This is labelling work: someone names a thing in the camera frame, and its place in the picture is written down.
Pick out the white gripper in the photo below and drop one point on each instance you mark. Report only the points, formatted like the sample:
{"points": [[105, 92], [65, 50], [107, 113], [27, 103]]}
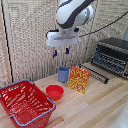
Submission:
{"points": [[61, 38]]}

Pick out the orange yellow food box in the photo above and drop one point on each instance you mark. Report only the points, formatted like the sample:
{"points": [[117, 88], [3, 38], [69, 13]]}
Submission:
{"points": [[79, 79]]}

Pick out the red plastic bowl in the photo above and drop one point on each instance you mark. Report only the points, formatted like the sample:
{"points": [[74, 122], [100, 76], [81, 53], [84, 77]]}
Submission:
{"points": [[54, 91]]}

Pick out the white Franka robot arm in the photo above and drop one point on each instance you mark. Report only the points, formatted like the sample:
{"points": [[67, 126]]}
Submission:
{"points": [[71, 13]]}

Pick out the black oven door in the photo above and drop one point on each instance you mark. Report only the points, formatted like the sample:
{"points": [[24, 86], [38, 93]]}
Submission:
{"points": [[96, 75]]}

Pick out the black toaster oven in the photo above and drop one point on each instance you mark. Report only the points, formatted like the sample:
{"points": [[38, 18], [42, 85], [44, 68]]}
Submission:
{"points": [[115, 50]]}

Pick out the blue plastic cup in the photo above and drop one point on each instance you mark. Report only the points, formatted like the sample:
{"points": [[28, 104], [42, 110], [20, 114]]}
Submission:
{"points": [[63, 74]]}

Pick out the red plastic shopping basket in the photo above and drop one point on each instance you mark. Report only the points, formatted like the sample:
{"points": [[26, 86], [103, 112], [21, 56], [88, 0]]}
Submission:
{"points": [[26, 105]]}

